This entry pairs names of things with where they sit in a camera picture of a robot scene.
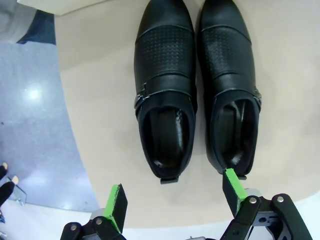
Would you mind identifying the black leather buckle shoe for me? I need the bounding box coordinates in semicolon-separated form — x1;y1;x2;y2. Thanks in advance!
197;0;263;181
132;0;196;186

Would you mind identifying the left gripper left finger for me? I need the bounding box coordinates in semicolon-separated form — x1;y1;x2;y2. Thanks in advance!
61;183;130;240

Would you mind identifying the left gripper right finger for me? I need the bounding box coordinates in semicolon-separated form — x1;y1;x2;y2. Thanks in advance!
221;167;313;240

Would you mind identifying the mannequin with black trousers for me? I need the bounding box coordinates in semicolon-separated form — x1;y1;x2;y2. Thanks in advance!
0;161;20;213

